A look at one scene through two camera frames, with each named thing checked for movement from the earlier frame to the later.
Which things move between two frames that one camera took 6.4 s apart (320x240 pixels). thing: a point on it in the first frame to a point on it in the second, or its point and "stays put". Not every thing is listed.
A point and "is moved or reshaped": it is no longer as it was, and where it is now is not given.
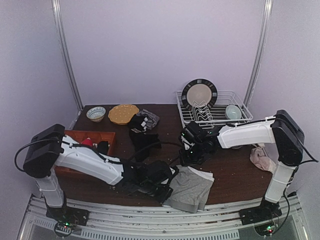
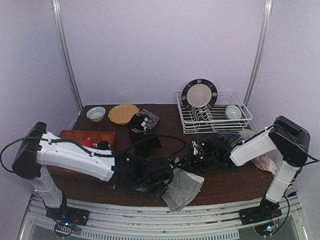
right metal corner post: (268, 8) stays put
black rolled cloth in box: (103, 147) stays put
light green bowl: (233, 112) stays put
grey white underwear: (190, 188) is moved or reshaped
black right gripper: (186, 156) to (198, 155)
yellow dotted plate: (122, 114) stays put
